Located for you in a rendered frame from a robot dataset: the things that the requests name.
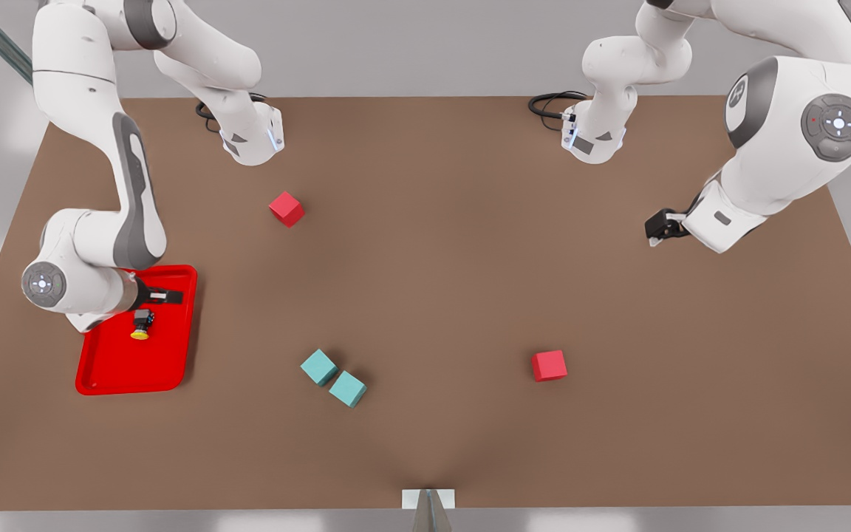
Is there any red plastic tray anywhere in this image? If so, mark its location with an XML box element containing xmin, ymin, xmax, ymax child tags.
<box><xmin>75</xmin><ymin>264</ymin><xmax>199</xmax><ymax>397</ymax></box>

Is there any red cube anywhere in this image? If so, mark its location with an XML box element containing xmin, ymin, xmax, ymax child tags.
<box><xmin>268</xmin><ymin>191</ymin><xmax>307</xmax><ymax>229</ymax></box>
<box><xmin>530</xmin><ymin>349</ymin><xmax>569</xmax><ymax>383</ymax></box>

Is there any teal cube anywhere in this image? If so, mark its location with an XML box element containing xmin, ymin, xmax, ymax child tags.
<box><xmin>328</xmin><ymin>369</ymin><xmax>369</xmax><ymax>409</ymax></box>
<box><xmin>299</xmin><ymin>348</ymin><xmax>339</xmax><ymax>388</ymax></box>

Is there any black cable loop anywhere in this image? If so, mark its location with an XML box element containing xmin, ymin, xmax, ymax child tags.
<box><xmin>527</xmin><ymin>90</ymin><xmax>592</xmax><ymax>133</ymax></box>
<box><xmin>195</xmin><ymin>93</ymin><xmax>268</xmax><ymax>135</ymax></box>

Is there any pale frame foot plate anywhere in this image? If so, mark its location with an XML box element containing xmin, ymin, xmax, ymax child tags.
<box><xmin>401</xmin><ymin>488</ymin><xmax>457</xmax><ymax>511</ymax></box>

